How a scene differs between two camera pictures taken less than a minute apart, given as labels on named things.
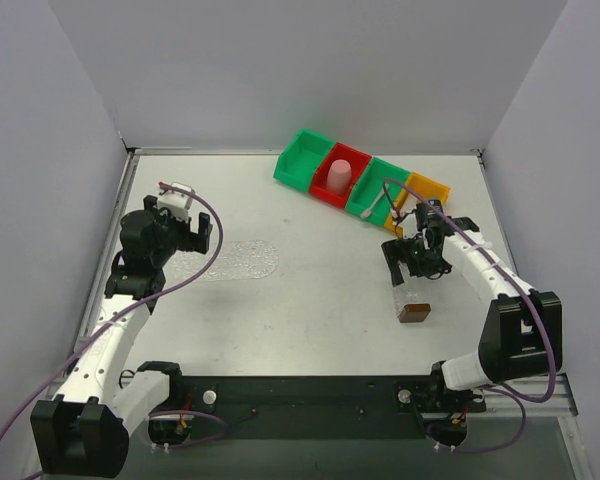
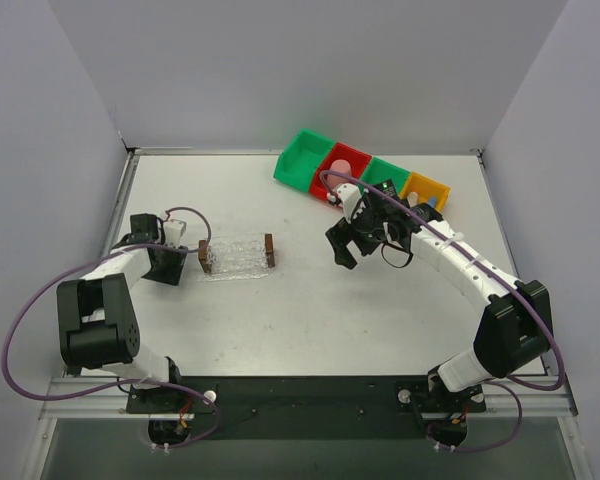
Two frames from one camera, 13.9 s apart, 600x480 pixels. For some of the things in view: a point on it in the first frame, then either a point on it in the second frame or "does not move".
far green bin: x=301 y=158 does not move
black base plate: x=319 y=407 does not move
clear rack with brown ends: x=411 y=298 → x=233 y=256
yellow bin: x=421 y=188 does not move
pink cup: x=339 y=176 does not move
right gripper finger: x=392 y=252 → x=339 y=241
